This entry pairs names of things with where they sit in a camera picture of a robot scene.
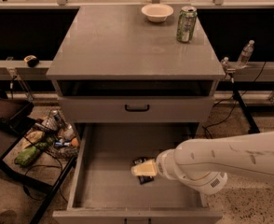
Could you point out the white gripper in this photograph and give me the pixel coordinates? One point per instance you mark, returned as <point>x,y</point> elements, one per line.
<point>162,166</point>

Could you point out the dark blue rxbar wrapper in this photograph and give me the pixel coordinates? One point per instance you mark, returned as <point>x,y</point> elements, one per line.
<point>143,178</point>

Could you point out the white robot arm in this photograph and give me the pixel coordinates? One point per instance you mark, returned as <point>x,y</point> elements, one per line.
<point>204,164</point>

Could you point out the open grey middle drawer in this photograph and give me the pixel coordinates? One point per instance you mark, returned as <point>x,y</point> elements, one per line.
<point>105,192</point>

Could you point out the closed grey top drawer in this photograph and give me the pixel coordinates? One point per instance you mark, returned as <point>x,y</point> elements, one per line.
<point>136,109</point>

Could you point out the grey drawer cabinet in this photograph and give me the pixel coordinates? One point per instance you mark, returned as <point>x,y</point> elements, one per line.
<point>114,51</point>

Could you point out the metal can in pile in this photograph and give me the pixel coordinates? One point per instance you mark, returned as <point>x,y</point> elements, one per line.
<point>58,118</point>

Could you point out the tan snack bag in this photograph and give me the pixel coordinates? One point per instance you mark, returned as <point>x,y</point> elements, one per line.
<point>32,138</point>

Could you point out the green chip bag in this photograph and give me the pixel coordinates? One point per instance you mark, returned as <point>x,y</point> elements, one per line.
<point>27,156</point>

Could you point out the dark brown chair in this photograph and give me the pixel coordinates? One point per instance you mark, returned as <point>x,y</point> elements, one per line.
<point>13,112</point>

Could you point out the clear plastic water bottle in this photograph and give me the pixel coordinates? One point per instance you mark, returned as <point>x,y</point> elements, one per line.
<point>245,55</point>

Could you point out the white paper bowl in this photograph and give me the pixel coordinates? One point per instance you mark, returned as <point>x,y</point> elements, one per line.
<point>157,12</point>

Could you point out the green soda can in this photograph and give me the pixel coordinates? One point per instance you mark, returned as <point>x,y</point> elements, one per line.
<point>186,24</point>

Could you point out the small black yellow device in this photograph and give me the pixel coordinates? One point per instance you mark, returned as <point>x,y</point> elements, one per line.
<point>31,61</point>

